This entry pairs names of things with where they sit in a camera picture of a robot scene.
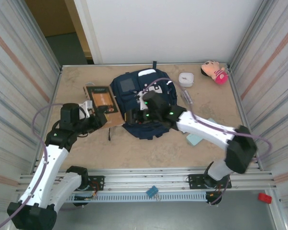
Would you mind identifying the brown paperback book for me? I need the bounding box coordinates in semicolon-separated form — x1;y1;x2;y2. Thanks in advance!
83;85;126;127

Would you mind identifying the navy blue school backpack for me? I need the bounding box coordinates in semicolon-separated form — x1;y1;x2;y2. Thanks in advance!
108;61;183;142

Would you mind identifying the light blue pencil case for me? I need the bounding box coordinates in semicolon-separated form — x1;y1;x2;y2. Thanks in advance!
186;117;219;146

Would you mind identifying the pink plush doll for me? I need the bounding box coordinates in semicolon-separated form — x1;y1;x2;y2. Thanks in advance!
200;60;228;85

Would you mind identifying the blue binder clip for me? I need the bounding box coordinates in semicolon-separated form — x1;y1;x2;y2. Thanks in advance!
145;185;158;197

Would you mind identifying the brown wooden panel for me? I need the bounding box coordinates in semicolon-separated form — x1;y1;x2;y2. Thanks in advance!
25;0;76;38

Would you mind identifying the red plastic block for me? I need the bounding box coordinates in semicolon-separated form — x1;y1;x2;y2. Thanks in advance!
258;193;272;204

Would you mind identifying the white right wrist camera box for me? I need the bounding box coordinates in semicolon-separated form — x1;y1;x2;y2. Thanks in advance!
136;92;147;111

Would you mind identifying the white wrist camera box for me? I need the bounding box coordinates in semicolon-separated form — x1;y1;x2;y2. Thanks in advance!
136;92;147;111
78;100;94;113

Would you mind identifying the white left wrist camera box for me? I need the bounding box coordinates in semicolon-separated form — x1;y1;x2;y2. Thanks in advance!
78;100;94;113

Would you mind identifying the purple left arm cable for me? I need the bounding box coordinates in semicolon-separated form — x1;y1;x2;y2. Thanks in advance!
0;103;75;230

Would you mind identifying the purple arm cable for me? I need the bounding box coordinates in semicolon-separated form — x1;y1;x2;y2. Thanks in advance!
141;78;272;206
0;103;75;230

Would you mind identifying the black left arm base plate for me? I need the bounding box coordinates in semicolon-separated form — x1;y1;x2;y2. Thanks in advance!
81;175;105;192

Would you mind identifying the aluminium mounting rail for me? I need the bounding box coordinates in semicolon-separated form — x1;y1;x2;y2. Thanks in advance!
16;167;278;192

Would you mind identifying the small circuit board with wires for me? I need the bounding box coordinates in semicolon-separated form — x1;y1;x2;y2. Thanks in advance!
205;190;223;200
73;191;98;202

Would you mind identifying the slotted grey cable duct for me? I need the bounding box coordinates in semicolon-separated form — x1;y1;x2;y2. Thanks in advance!
62;193;208;203

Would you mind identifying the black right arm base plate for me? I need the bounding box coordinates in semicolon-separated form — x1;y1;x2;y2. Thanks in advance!
188;173;232;190

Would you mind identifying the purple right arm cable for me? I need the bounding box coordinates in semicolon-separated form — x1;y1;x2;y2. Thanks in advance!
141;78;272;206

